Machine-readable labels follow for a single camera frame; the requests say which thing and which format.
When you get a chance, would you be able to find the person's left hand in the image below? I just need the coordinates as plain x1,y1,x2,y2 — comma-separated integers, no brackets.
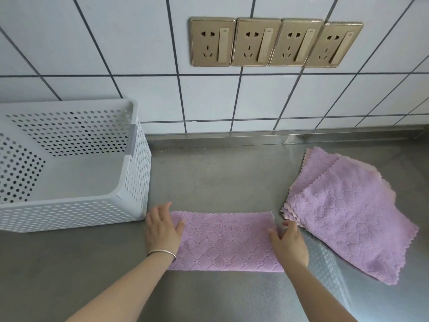
144,201,186,262

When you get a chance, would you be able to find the person's right forearm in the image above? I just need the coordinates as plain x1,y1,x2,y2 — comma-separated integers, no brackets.
284,262,358,322

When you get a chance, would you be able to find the large purple quilted cloth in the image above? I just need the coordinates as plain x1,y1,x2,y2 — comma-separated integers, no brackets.
283,154,420,286

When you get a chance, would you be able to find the person's left forearm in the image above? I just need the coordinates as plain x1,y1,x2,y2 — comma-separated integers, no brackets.
65,253,177,322

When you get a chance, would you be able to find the white perforated plastic basket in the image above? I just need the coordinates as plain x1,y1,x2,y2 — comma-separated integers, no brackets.
0,98,152,234

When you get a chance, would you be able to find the person's right hand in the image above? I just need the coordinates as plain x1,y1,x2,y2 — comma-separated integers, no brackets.
268,220,310,271

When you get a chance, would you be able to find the pink quilted cloth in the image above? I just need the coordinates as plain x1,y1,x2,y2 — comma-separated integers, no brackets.
281,148,396,222

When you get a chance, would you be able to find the silver bracelet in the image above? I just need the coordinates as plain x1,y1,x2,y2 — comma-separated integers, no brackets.
147,250,177,262

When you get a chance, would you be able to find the gold wall socket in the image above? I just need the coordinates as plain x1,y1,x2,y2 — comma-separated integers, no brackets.
269,18,324,67
231,17,282,67
304,21,364,68
189,17,237,68

